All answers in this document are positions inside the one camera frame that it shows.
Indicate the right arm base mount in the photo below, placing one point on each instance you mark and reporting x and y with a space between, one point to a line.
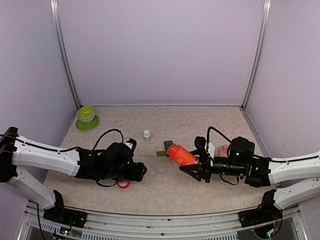
256 216

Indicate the orange pill bottle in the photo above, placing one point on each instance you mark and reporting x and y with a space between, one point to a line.
181 156

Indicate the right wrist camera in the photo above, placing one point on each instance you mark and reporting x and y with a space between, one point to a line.
200 144

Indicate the orange bottle cap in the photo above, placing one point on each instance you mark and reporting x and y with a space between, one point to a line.
123 183

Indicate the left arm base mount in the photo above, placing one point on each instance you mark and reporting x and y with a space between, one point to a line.
66 216

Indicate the green weekly pill organizer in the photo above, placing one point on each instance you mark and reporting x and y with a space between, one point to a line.
163 153

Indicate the right aluminium frame post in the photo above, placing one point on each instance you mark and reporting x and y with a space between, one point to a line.
258 53

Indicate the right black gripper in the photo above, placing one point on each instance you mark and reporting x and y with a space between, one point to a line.
203 169

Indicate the aluminium frame post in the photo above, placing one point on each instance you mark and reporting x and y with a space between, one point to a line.
258 53
54 5

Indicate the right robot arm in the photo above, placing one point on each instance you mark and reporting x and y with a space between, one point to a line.
257 171

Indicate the small white pill bottle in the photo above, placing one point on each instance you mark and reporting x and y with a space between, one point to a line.
147 135

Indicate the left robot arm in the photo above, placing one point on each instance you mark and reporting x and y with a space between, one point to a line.
17 152

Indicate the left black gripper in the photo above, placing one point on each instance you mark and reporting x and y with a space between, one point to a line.
138 176

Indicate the red patterned bowl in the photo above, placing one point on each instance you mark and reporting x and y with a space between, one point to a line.
222 151

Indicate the left aluminium frame post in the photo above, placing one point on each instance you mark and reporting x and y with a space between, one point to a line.
54 5

